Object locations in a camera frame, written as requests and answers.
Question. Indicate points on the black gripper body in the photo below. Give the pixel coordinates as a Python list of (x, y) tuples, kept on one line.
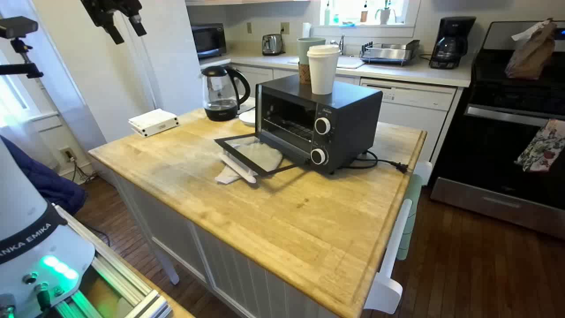
[(111, 5)]

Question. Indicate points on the glass electric kettle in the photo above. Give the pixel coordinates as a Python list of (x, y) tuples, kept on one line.
[(220, 93)]

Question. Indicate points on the black and steel stove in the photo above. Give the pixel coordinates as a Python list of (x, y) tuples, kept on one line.
[(499, 152)]

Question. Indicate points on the white towel bar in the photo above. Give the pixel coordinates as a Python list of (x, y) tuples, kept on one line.
[(388, 275)]

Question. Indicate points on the dark blue cloth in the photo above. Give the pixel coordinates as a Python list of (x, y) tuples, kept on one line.
[(46, 182)]

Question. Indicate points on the black camera on tripod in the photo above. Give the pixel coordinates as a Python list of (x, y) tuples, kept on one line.
[(17, 28)]

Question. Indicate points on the white kitchen island cabinet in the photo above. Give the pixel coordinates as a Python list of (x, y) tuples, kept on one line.
[(235, 275)]

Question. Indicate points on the blue cup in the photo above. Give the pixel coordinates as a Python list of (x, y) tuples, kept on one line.
[(305, 49)]

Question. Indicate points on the aluminium rail frame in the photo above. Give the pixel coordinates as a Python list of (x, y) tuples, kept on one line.
[(116, 282)]

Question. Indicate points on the green hanging towel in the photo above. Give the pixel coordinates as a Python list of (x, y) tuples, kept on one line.
[(409, 217)]

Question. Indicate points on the brown woven cup holder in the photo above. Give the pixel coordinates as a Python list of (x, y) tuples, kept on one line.
[(303, 72)]

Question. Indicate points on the white flat box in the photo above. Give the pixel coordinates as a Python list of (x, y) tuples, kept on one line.
[(152, 122)]

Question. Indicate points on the silver bread toaster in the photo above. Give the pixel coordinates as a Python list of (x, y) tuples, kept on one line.
[(272, 44)]

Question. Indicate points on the brown paper bag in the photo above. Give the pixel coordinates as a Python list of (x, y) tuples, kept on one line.
[(529, 55)]

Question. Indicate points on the white wall outlet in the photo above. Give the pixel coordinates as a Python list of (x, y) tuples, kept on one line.
[(67, 154)]

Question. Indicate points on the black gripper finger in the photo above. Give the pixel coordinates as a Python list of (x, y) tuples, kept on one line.
[(114, 32), (137, 25)]

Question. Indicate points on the black toaster oven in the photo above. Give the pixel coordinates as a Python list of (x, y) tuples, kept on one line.
[(340, 123)]

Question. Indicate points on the chrome sink faucet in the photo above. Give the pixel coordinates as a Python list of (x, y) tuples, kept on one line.
[(340, 44)]

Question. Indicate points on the metal dish rack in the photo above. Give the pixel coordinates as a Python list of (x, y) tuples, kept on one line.
[(388, 53)]

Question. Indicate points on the floral dish towel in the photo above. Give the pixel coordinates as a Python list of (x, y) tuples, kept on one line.
[(544, 146)]

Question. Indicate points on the white lidded paper cup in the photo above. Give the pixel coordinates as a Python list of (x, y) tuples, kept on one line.
[(323, 70)]

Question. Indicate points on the white paper towel roll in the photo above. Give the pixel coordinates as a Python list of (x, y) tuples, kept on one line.
[(305, 30)]

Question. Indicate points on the black coffee maker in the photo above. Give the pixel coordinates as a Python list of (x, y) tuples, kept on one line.
[(450, 44)]

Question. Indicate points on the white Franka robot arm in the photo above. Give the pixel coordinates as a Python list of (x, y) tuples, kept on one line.
[(28, 235)]

